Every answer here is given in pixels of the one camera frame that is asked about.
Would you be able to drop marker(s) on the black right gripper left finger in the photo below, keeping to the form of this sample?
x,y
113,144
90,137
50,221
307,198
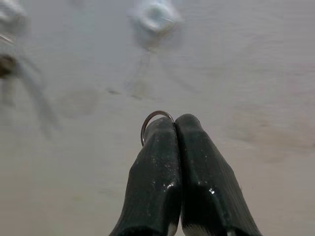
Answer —
x,y
157,172

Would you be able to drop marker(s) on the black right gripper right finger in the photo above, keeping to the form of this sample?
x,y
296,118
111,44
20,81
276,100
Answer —
x,y
204,177

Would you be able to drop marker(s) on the white wall hook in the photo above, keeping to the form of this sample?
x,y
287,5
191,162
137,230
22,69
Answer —
x,y
156,17

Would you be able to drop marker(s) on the brown wall mark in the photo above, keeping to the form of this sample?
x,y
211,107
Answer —
x,y
7,66

